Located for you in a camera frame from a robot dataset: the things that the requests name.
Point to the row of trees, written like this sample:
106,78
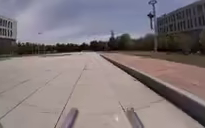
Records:
123,43

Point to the pale concrete slab pavement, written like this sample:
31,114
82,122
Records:
63,86

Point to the grey stone kerb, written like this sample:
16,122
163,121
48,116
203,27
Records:
156,86

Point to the robot's own part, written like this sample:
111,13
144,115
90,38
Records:
69,118
134,118

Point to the tall lamp pole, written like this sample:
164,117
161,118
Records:
154,23

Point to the red brick path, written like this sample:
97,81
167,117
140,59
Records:
176,73

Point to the grass lawn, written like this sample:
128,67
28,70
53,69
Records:
183,58

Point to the grey building with window rows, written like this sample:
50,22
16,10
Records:
186,18

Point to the white building with dark windows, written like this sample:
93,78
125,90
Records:
1,28

